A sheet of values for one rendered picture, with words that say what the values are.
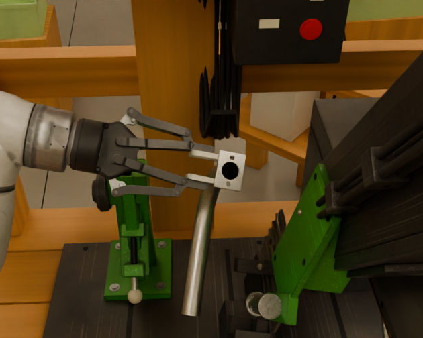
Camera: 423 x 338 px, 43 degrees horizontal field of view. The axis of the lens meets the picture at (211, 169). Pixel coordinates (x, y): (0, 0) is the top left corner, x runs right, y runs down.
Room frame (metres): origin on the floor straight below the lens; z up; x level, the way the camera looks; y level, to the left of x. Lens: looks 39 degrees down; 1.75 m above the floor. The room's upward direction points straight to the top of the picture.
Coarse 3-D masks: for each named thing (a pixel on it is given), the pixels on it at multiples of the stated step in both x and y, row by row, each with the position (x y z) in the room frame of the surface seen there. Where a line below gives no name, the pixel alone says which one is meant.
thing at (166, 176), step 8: (120, 160) 0.60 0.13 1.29; (128, 160) 0.60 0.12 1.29; (136, 168) 0.59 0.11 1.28; (144, 168) 0.60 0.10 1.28; (152, 168) 0.60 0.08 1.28; (152, 176) 0.60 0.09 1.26; (160, 176) 0.59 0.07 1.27; (168, 176) 0.60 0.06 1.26; (176, 176) 0.60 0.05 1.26; (184, 184) 0.59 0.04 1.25
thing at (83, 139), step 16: (80, 128) 0.61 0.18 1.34; (96, 128) 0.61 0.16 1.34; (112, 128) 0.63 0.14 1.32; (80, 144) 0.59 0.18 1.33; (96, 144) 0.59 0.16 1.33; (112, 144) 0.62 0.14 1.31; (80, 160) 0.58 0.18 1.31; (96, 160) 0.58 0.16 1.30; (112, 160) 0.60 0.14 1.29; (112, 176) 0.59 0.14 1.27
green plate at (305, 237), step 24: (312, 192) 0.59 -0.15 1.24; (312, 216) 0.56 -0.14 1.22; (336, 216) 0.50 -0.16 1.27; (288, 240) 0.59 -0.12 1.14; (312, 240) 0.52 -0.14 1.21; (336, 240) 0.52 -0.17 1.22; (288, 264) 0.55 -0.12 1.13; (312, 264) 0.50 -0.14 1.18; (288, 288) 0.52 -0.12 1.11; (312, 288) 0.52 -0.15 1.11; (336, 288) 0.52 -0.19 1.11
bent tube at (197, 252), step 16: (224, 160) 0.62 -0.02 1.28; (240, 160) 0.62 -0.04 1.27; (208, 176) 0.66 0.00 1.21; (224, 176) 0.67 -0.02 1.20; (240, 176) 0.60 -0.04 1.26; (208, 192) 0.67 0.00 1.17; (208, 208) 0.66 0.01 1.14; (208, 224) 0.65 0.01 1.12; (192, 240) 0.63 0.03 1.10; (208, 240) 0.63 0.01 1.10; (192, 256) 0.60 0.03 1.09; (192, 272) 0.58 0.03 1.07; (192, 288) 0.56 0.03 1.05; (192, 304) 0.54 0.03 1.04
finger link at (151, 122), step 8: (128, 112) 0.65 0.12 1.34; (136, 112) 0.65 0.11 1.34; (136, 120) 0.65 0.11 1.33; (144, 120) 0.65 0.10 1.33; (152, 120) 0.65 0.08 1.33; (160, 120) 0.65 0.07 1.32; (152, 128) 0.65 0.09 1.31; (160, 128) 0.64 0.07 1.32; (168, 128) 0.64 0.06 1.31; (176, 128) 0.65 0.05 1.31; (184, 128) 0.65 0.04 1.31; (176, 136) 0.66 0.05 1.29; (184, 136) 0.64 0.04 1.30
